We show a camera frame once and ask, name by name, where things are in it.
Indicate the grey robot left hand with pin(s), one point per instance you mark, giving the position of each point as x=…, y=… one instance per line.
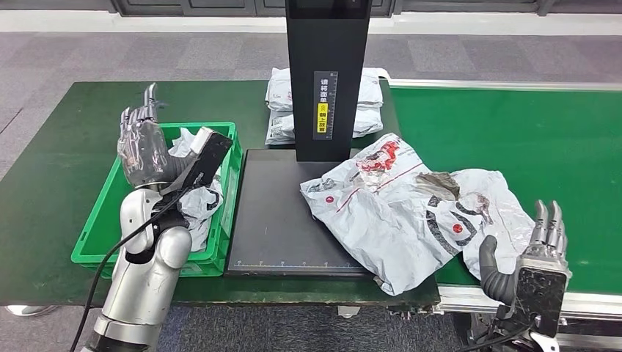
x=143, y=155

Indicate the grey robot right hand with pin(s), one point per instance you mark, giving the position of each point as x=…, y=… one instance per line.
x=544, y=255

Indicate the grey parcel black print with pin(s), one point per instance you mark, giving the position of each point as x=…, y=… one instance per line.
x=201, y=209

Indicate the large grey parcel red print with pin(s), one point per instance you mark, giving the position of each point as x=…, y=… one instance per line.
x=398, y=228

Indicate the green conveyor belt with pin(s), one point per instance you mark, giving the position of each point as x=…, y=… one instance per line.
x=534, y=136

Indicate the flat grey stacked parcel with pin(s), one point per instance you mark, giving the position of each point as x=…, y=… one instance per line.
x=371, y=90
x=279, y=127

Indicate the green plastic crate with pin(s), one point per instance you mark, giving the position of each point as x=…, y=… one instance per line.
x=104, y=218

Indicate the dark cabinet doors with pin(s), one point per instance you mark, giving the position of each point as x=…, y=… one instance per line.
x=218, y=6

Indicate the white table foot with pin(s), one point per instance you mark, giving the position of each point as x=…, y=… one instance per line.
x=349, y=312
x=26, y=310

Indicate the black scanner column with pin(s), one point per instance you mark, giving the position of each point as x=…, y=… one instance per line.
x=328, y=48

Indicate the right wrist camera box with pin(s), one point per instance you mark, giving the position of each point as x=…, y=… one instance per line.
x=542, y=301

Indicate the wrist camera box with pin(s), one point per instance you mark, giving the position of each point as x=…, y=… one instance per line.
x=542, y=301
x=211, y=155

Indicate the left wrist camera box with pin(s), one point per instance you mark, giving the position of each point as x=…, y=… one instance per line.
x=211, y=155

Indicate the black scanner base plate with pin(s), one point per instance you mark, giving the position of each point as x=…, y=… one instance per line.
x=277, y=218

